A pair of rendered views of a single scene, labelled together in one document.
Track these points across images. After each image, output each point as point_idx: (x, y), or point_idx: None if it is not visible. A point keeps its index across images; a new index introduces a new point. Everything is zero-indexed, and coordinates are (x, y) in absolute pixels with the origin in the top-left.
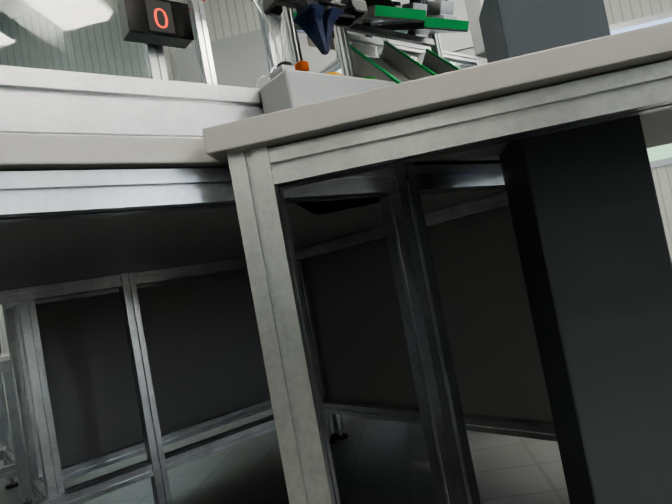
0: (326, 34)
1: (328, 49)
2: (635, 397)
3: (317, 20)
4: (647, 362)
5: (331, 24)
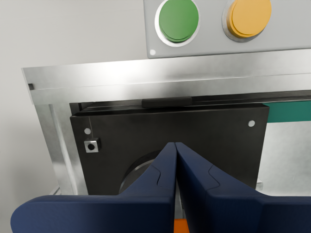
0: (176, 165)
1: (171, 144)
2: None
3: (242, 189)
4: None
5: (147, 184)
